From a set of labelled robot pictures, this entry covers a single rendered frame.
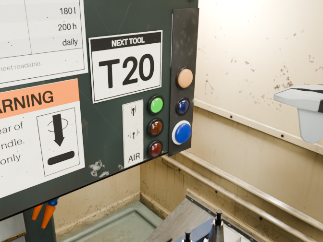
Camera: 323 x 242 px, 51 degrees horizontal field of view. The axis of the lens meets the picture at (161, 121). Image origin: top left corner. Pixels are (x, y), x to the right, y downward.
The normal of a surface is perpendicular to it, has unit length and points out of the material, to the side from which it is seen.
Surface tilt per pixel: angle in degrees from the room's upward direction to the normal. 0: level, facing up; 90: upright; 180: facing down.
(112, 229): 0
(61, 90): 90
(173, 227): 24
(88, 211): 90
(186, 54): 90
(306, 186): 90
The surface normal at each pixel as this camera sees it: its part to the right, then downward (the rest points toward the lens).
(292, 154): -0.76, 0.25
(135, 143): 0.66, 0.31
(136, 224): 0.02, -0.92
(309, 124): -0.37, 0.36
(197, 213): -0.30, -0.74
